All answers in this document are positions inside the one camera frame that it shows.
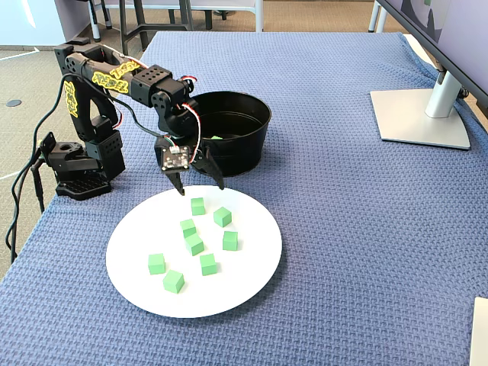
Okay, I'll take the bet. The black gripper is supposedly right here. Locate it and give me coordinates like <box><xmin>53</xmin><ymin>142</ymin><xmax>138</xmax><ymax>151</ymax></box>
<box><xmin>154</xmin><ymin>101</ymin><xmax>226</xmax><ymax>198</ymax></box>

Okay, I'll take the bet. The white round plate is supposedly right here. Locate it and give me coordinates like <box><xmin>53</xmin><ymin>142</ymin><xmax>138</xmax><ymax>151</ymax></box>
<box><xmin>105</xmin><ymin>185</ymin><xmax>284</xmax><ymax>319</ymax></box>

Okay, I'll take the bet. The black metal bucket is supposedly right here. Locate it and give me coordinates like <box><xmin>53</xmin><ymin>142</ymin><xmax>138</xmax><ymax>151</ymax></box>
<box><xmin>188</xmin><ymin>90</ymin><xmax>272</xmax><ymax>178</ymax></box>

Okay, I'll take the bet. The blue woven table cloth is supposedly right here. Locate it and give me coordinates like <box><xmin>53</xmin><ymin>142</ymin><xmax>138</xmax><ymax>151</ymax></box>
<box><xmin>0</xmin><ymin>30</ymin><xmax>488</xmax><ymax>366</ymax></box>

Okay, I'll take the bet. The white table leg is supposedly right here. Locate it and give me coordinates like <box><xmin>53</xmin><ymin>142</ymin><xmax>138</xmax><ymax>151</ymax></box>
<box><xmin>101</xmin><ymin>0</ymin><xmax>114</xmax><ymax>31</ymax></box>
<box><xmin>89</xmin><ymin>0</ymin><xmax>103</xmax><ymax>43</ymax></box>

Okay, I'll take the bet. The silver monitor with stand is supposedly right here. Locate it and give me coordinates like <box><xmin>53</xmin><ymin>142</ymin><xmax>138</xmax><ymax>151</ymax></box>
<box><xmin>370</xmin><ymin>0</ymin><xmax>488</xmax><ymax>151</ymax></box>

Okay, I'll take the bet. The grey desk leg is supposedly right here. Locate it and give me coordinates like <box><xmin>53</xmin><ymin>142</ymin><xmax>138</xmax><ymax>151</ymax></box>
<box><xmin>368</xmin><ymin>0</ymin><xmax>387</xmax><ymax>34</ymax></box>

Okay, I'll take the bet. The white flat object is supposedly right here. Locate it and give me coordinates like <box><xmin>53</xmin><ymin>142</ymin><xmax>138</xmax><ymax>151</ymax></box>
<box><xmin>469</xmin><ymin>296</ymin><xmax>488</xmax><ymax>366</ymax></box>

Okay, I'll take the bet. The small wrist camera board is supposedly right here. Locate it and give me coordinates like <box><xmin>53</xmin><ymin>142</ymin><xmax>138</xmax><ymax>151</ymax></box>
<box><xmin>160</xmin><ymin>146</ymin><xmax>191</xmax><ymax>172</ymax></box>

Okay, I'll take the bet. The black metal stool frame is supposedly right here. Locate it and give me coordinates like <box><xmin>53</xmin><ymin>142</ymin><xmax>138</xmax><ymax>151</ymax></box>
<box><xmin>118</xmin><ymin>0</ymin><xmax>195</xmax><ymax>64</ymax></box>

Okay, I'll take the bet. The short black cable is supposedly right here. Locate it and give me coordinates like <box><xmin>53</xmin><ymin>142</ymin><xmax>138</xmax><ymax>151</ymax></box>
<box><xmin>30</xmin><ymin>165</ymin><xmax>46</xmax><ymax>214</ymax></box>

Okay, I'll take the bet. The thin black camera cable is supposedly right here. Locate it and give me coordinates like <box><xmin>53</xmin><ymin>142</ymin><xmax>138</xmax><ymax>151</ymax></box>
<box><xmin>5</xmin><ymin>78</ymin><xmax>175</xmax><ymax>264</ymax></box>

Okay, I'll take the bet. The white vertical post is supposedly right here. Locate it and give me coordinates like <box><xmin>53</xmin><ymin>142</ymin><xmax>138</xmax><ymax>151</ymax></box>
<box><xmin>254</xmin><ymin>0</ymin><xmax>265</xmax><ymax>34</ymax></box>

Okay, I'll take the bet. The thick black cable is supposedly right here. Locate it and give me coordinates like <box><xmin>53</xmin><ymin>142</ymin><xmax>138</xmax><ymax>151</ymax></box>
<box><xmin>5</xmin><ymin>146</ymin><xmax>43</xmax><ymax>264</ymax></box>

